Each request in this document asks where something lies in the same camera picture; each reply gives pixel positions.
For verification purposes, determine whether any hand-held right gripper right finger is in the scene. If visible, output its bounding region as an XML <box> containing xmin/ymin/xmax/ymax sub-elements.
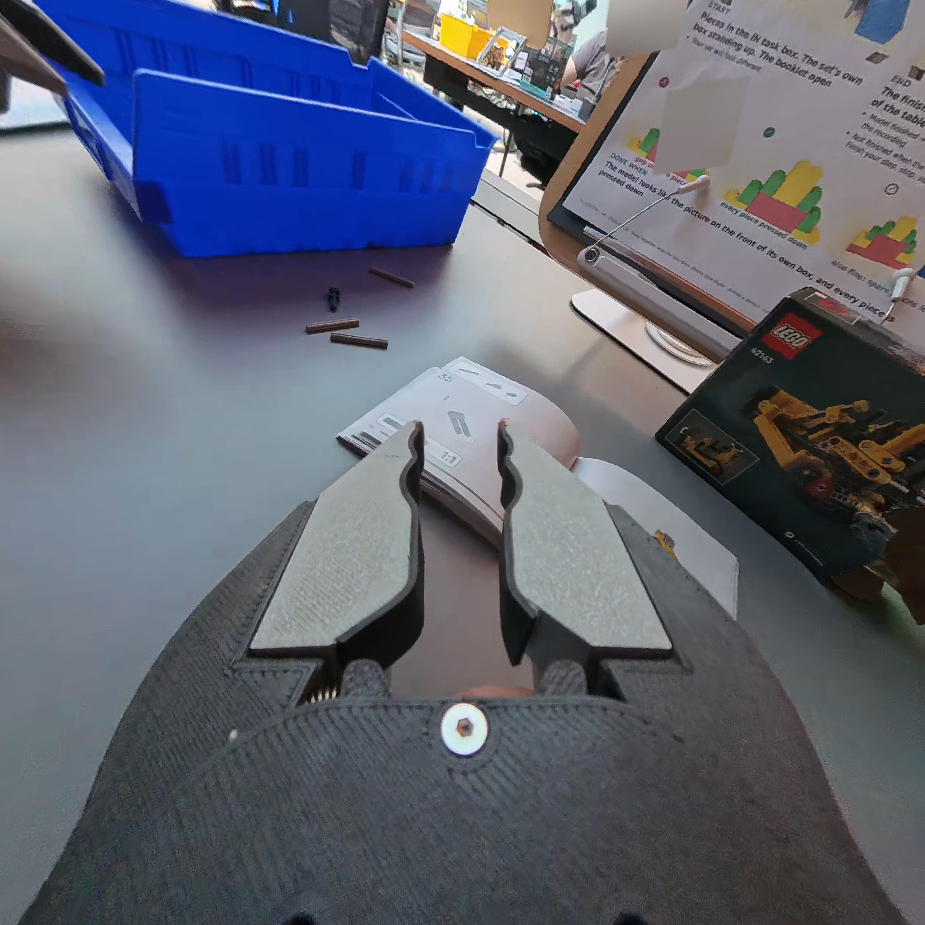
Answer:
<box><xmin>497</xmin><ymin>419</ymin><xmax>674</xmax><ymax>671</ymax></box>

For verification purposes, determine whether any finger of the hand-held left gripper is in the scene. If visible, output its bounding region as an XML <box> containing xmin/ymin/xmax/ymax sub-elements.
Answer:
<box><xmin>0</xmin><ymin>0</ymin><xmax>106</xmax><ymax>95</ymax></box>

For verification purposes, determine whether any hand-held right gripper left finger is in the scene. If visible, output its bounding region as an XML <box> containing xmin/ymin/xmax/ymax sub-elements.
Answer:
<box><xmin>248</xmin><ymin>419</ymin><xmax>427</xmax><ymax>669</ymax></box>

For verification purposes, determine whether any lego instruction booklet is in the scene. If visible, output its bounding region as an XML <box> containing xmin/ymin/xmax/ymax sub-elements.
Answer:
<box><xmin>336</xmin><ymin>356</ymin><xmax>740</xmax><ymax>622</ymax></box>

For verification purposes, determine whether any black lego set box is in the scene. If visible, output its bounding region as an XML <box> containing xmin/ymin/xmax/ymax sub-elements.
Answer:
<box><xmin>654</xmin><ymin>288</ymin><xmax>925</xmax><ymax>627</ymax></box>

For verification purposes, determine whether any instruction sheet on stand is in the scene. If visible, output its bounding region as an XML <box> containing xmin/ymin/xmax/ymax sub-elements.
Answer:
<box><xmin>537</xmin><ymin>0</ymin><xmax>925</xmax><ymax>396</ymax></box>

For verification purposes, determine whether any blue plastic bin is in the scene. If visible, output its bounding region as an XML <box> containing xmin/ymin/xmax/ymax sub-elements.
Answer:
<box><xmin>32</xmin><ymin>0</ymin><xmax>500</xmax><ymax>259</ymax></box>

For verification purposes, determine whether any yellow storage bin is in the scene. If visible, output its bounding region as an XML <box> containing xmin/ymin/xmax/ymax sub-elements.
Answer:
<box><xmin>438</xmin><ymin>12</ymin><xmax>500</xmax><ymax>61</ymax></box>

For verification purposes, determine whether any background work table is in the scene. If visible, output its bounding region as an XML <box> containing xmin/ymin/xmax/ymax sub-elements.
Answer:
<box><xmin>399</xmin><ymin>29</ymin><xmax>588</xmax><ymax>137</ymax></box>

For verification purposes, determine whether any printed instruction sheet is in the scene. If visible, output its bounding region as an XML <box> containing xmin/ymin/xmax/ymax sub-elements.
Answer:
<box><xmin>549</xmin><ymin>0</ymin><xmax>925</xmax><ymax>328</ymax></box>

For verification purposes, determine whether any white-tipped wire page holder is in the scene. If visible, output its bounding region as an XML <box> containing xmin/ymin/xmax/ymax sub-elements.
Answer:
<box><xmin>583</xmin><ymin>173</ymin><xmax>714</xmax><ymax>263</ymax></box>
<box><xmin>887</xmin><ymin>267</ymin><xmax>920</xmax><ymax>326</ymax></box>

